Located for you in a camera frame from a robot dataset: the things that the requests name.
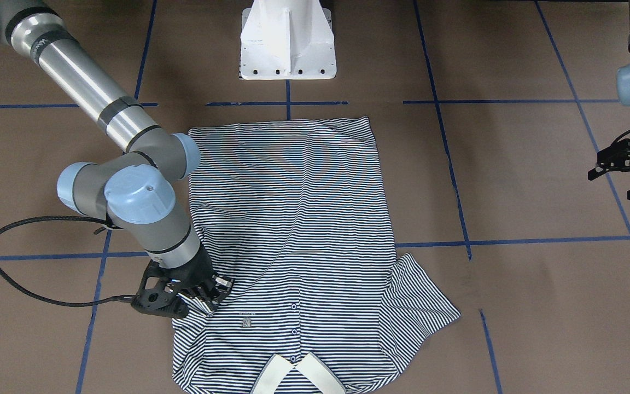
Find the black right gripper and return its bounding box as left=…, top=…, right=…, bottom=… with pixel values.
left=151, top=249, right=234, bottom=316

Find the navy white striped polo shirt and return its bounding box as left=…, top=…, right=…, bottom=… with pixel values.
left=173, top=117, right=460, bottom=393

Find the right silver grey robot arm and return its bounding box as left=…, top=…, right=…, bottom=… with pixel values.
left=0, top=1, right=234, bottom=319

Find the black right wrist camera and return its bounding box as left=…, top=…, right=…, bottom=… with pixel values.
left=130, top=261, right=189, bottom=319

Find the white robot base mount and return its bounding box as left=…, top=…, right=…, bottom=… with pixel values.
left=238, top=1, right=337, bottom=80

